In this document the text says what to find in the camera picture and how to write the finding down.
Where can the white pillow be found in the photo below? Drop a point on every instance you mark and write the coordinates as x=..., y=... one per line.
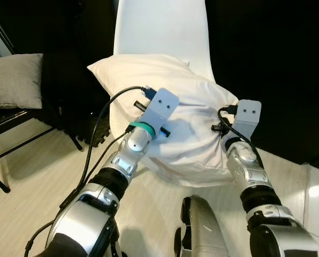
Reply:
x=138, y=72

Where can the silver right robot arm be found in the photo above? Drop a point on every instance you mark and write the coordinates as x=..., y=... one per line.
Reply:
x=245, y=166

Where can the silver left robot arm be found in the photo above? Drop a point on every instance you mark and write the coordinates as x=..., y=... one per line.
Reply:
x=84, y=225

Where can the white plastic chair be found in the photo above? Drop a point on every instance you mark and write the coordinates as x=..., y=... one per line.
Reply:
x=159, y=27

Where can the grey pillow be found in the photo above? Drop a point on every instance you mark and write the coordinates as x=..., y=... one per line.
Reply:
x=15, y=80

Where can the black folding chair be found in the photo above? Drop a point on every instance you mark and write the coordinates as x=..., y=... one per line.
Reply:
x=4, y=120

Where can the black foam floor mat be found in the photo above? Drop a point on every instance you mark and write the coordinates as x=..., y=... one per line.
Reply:
x=98, y=134

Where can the grey right robot leg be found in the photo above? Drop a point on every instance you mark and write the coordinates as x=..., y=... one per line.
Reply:
x=202, y=230

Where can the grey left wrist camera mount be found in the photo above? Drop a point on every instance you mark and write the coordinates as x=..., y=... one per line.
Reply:
x=162, y=107

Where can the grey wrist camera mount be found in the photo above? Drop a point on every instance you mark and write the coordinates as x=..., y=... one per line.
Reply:
x=162, y=107
x=247, y=118

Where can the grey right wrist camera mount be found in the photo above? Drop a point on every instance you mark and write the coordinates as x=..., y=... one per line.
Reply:
x=247, y=118

